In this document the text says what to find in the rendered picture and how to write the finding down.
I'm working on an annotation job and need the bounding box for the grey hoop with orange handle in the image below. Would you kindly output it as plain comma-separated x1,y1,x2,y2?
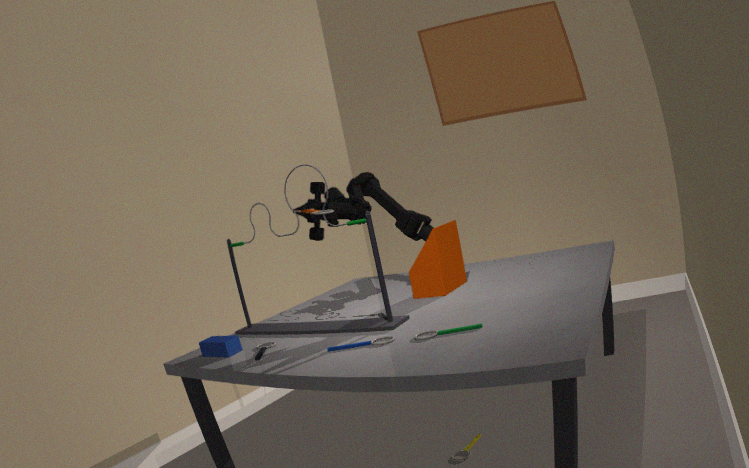
300,209,333,215

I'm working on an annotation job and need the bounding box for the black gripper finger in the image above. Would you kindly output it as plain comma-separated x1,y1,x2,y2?
296,211,317,223
293,200,317,211

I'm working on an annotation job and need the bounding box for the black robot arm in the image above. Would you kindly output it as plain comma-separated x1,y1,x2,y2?
325,172,434,241

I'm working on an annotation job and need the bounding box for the grey loop with blue handle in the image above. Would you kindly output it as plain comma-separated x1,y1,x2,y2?
327,336,394,352

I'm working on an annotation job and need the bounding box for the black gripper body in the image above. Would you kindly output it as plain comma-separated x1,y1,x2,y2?
309,182,340,241

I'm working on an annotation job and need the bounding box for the blue block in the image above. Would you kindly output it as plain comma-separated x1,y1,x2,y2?
199,335,243,358

